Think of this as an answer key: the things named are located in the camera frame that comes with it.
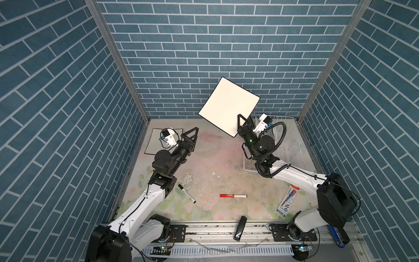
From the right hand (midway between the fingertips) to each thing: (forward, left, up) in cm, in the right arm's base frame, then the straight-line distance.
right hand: (236, 113), depth 71 cm
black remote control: (-37, -5, -36) cm, 52 cm away
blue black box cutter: (-37, -48, -37) cm, 71 cm away
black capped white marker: (-23, +23, -37) cm, 49 cm away
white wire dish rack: (+9, -36, -38) cm, 54 cm away
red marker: (-23, -1, -37) cm, 44 cm away
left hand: (-10, +15, -3) cm, 18 cm away
